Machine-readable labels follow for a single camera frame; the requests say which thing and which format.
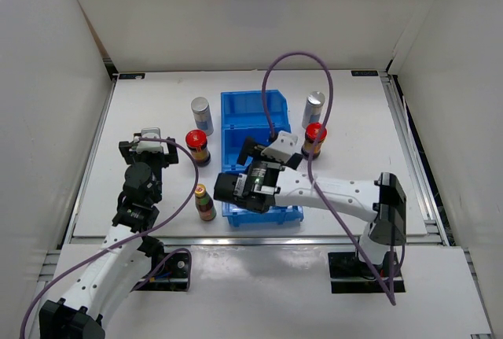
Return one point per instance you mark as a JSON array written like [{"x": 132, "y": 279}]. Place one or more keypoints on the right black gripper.
[{"x": 250, "y": 146}]

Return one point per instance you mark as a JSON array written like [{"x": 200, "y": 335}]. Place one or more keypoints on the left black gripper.
[{"x": 125, "y": 147}]

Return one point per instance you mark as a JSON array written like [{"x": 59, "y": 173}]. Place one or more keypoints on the yellow-capped sauce bottle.
[{"x": 204, "y": 203}]

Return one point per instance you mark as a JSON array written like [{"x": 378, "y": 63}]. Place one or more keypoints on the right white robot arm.
[{"x": 272, "y": 179}]

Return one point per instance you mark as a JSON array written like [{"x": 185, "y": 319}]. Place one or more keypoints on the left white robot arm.
[{"x": 127, "y": 252}]

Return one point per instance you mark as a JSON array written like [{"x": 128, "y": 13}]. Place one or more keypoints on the right red-lidded sauce jar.
[{"x": 314, "y": 137}]

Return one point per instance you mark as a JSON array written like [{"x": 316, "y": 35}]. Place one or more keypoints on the red-lidded sauce jar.
[
  {"x": 314, "y": 137},
  {"x": 196, "y": 142}
]

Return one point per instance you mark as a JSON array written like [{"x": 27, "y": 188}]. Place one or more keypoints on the blue three-compartment plastic bin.
[{"x": 242, "y": 116}]

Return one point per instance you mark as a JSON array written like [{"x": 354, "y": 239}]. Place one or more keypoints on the left red-lidded sauce jar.
[{"x": 196, "y": 142}]

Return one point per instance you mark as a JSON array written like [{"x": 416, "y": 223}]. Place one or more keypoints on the left silver-capped white shaker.
[{"x": 202, "y": 115}]

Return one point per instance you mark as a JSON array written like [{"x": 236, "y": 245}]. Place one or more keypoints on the silver-capped white shaker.
[
  {"x": 312, "y": 111},
  {"x": 202, "y": 115}
]

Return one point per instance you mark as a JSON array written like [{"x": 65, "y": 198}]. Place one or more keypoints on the right silver-capped white shaker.
[{"x": 312, "y": 111}]

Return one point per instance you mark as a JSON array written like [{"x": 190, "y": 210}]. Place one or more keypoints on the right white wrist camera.
[{"x": 282, "y": 148}]

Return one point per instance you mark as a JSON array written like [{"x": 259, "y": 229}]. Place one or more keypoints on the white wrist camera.
[
  {"x": 147, "y": 141},
  {"x": 282, "y": 148}
]

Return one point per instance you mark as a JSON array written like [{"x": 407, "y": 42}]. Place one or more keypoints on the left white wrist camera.
[{"x": 147, "y": 141}]

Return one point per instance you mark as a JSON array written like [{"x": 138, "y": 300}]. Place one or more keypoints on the aluminium frame rail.
[{"x": 430, "y": 239}]

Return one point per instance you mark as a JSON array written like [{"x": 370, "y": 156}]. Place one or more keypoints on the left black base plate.
[{"x": 170, "y": 272}]

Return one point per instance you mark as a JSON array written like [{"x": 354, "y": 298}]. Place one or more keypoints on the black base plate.
[
  {"x": 353, "y": 276},
  {"x": 170, "y": 272}
]

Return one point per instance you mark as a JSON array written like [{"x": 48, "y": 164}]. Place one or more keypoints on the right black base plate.
[{"x": 353, "y": 276}]

